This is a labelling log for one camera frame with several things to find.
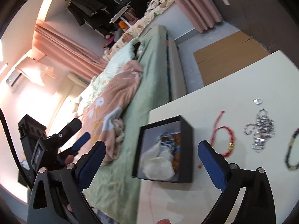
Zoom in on hanging dark clothes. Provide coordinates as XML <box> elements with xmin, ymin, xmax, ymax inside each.
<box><xmin>68</xmin><ymin>0</ymin><xmax>124</xmax><ymax>36</ymax></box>

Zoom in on silver butterfly pendant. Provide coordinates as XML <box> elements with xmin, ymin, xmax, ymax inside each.
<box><xmin>250</xmin><ymin>137</ymin><xmax>268</xmax><ymax>153</ymax></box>

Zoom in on brown cardboard sheet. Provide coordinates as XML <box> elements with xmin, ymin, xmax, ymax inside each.
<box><xmin>193</xmin><ymin>30</ymin><xmax>271</xmax><ymax>87</ymax></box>

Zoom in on black jewelry box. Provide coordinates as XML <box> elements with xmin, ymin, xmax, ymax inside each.
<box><xmin>131</xmin><ymin>115</ymin><xmax>193</xmax><ymax>183</ymax></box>

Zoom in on silver ball chain necklace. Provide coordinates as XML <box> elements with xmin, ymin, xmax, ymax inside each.
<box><xmin>243</xmin><ymin>108</ymin><xmax>275</xmax><ymax>153</ymax></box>

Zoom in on bed with green sheet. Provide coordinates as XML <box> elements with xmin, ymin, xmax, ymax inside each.
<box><xmin>82</xmin><ymin>24</ymin><xmax>187</xmax><ymax>224</ymax></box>

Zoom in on panda plush toy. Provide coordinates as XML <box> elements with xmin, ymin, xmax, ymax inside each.
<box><xmin>146</xmin><ymin>0</ymin><xmax>160</xmax><ymax>12</ymax></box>

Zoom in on floral window seat cushion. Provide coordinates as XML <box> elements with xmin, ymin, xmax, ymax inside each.
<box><xmin>103</xmin><ymin>0</ymin><xmax>175</xmax><ymax>60</ymax></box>

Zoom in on white folding rack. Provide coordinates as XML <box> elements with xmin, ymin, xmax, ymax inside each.
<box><xmin>110</xmin><ymin>5</ymin><xmax>131</xmax><ymax>24</ymax></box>

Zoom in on black cushion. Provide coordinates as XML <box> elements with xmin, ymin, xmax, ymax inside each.
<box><xmin>130</xmin><ymin>0</ymin><xmax>150</xmax><ymax>13</ymax></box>

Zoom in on pink floral blanket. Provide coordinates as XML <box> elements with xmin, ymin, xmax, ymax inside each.
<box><xmin>81</xmin><ymin>60</ymin><xmax>143</xmax><ymax>166</ymax></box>

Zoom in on dark green bead bracelet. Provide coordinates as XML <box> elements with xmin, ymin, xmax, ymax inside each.
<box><xmin>284</xmin><ymin>128</ymin><xmax>299</xmax><ymax>171</ymax></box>

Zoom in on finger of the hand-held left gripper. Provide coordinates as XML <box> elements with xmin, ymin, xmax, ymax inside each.
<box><xmin>57</xmin><ymin>132</ymin><xmax>91</xmax><ymax>158</ymax></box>
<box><xmin>47</xmin><ymin>118</ymin><xmax>82</xmax><ymax>146</ymax></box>

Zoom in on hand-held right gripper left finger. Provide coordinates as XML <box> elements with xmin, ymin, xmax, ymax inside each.
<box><xmin>27</xmin><ymin>141</ymin><xmax>107</xmax><ymax>224</ymax></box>

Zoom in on white air conditioner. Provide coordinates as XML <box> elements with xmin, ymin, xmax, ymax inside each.
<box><xmin>5</xmin><ymin>72</ymin><xmax>24</xmax><ymax>89</ymax></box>

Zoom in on red string bracelet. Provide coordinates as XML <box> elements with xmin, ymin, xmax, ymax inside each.
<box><xmin>198</xmin><ymin>110</ymin><xmax>235</xmax><ymax>168</ymax></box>

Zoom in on person's left hand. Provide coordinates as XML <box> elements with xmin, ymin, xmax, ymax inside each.
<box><xmin>63</xmin><ymin>154</ymin><xmax>75</xmax><ymax>166</ymax></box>

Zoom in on pink curtain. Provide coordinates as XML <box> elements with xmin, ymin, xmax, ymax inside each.
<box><xmin>155</xmin><ymin>0</ymin><xmax>223</xmax><ymax>33</ymax></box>
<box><xmin>33</xmin><ymin>20</ymin><xmax>109</xmax><ymax>82</ymax></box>

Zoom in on blue braided bracelet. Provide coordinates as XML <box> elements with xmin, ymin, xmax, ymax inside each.
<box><xmin>161</xmin><ymin>135</ymin><xmax>176</xmax><ymax>154</ymax></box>

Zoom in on pile of plush toys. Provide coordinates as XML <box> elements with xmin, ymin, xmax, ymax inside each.
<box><xmin>103</xmin><ymin>31</ymin><xmax>117</xmax><ymax>52</ymax></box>

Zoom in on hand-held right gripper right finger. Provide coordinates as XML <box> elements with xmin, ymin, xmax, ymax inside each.
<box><xmin>198</xmin><ymin>140</ymin><xmax>276</xmax><ymax>224</ymax></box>

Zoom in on cream plush toy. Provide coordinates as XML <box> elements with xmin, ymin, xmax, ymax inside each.
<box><xmin>75</xmin><ymin>96</ymin><xmax>84</xmax><ymax>117</ymax></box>

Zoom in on white bed headboard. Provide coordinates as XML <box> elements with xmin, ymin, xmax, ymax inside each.
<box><xmin>67</xmin><ymin>72</ymin><xmax>93</xmax><ymax>89</ymax></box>

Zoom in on light green floral quilt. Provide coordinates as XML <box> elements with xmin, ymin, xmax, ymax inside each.
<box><xmin>77</xmin><ymin>36</ymin><xmax>150</xmax><ymax>112</ymax></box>

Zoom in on clear plastic bag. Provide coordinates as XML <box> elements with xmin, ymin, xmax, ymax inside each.
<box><xmin>141</xmin><ymin>142</ymin><xmax>172</xmax><ymax>168</ymax></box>
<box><xmin>142</xmin><ymin>157</ymin><xmax>177</xmax><ymax>182</ymax></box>

